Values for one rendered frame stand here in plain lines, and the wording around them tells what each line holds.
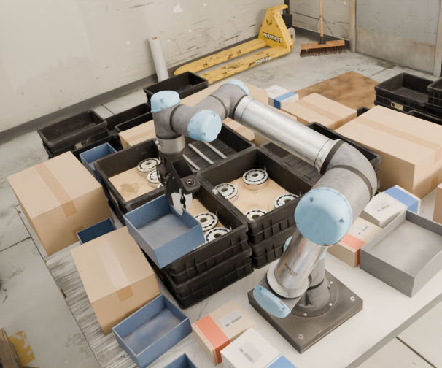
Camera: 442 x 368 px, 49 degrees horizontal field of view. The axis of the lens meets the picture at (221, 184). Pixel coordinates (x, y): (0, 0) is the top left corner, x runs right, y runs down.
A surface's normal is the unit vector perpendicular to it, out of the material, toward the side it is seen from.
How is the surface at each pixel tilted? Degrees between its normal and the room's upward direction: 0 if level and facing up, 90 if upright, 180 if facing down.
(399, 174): 90
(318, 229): 86
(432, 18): 90
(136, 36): 90
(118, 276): 0
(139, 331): 0
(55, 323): 0
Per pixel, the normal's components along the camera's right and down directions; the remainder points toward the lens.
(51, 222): 0.55, 0.40
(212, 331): -0.14, -0.81
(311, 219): -0.59, 0.48
